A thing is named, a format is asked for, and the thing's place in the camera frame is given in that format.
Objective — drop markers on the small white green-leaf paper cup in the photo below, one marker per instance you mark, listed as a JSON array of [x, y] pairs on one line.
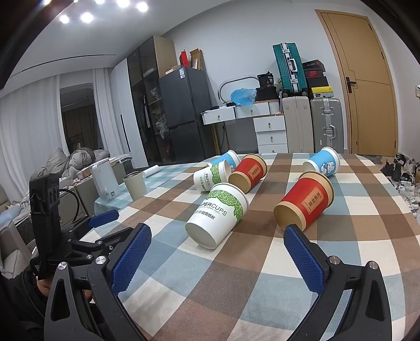
[[210, 177]]

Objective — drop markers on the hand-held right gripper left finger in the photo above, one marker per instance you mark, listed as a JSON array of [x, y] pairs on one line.
[[130, 259]]

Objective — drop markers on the white electric kettle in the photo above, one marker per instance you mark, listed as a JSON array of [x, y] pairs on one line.
[[104, 180]]

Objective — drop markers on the white curtain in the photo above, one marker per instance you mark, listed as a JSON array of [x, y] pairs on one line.
[[29, 131], [102, 111]]

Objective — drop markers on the white paper roll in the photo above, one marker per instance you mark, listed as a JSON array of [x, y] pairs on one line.
[[151, 170]]

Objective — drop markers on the beige mug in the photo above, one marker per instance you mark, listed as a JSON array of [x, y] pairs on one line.
[[135, 186]]

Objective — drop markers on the yellow and black shoe box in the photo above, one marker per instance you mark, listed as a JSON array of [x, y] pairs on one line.
[[322, 91]]

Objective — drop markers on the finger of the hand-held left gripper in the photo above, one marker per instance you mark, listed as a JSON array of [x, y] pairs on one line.
[[98, 244], [104, 218]]

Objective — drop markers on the black bag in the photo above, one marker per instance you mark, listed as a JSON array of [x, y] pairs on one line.
[[266, 94]]

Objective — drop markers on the large red paper cup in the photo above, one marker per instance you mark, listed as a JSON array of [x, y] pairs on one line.
[[306, 201]]

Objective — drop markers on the ceiling spotlight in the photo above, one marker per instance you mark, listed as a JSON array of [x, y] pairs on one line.
[[64, 19], [142, 6], [87, 17], [123, 2]]

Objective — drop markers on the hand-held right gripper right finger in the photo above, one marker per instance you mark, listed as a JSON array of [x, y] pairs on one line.
[[304, 262]]

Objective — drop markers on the grey padded jacket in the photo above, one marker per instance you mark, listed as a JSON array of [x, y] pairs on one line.
[[75, 160]]

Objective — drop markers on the dark grey refrigerator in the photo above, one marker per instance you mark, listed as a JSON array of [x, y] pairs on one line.
[[185, 111]]

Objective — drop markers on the teal suitcase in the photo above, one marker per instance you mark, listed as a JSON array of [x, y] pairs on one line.
[[288, 69]]

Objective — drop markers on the silver suitcase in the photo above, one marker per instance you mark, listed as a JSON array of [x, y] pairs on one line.
[[326, 126]]

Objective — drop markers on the beige chair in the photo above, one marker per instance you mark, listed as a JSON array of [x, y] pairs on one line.
[[13, 242]]

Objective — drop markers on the blue paper cup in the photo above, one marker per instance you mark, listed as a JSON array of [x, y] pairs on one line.
[[229, 159], [323, 162]]

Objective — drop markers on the small red paper cup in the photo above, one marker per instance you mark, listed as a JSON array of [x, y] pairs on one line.
[[251, 172]]

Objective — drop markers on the pile of shoes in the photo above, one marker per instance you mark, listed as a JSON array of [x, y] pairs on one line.
[[402, 177]]

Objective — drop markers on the oval mirror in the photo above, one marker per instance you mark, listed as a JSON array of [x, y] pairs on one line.
[[226, 82]]

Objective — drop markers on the white drawer cabinet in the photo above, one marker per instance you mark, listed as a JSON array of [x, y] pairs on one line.
[[271, 134]]

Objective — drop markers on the red and black shoe box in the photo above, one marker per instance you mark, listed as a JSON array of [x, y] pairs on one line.
[[315, 73]]

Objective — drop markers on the open cardboard box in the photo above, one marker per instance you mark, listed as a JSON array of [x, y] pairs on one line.
[[197, 59]]

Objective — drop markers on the blue plastic bag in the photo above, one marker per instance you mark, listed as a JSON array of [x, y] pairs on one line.
[[243, 97]]

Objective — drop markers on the person's left forearm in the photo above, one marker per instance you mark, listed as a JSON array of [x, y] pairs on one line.
[[19, 305]]

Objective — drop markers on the large white green-leaf paper cup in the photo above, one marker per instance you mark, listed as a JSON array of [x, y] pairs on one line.
[[218, 214]]

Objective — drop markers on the beige suitcase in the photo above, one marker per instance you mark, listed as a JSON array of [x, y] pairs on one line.
[[297, 126]]

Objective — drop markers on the white ribbed container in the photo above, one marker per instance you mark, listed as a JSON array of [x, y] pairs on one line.
[[274, 107]]

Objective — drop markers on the wooden door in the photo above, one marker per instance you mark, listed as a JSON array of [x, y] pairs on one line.
[[364, 85]]

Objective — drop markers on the dark glass-door cabinet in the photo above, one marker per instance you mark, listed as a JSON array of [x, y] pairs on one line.
[[147, 98]]

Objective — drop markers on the white dressing table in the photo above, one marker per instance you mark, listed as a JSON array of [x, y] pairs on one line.
[[236, 113]]

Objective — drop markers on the white wardrobe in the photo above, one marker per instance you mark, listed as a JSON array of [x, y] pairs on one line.
[[123, 108]]

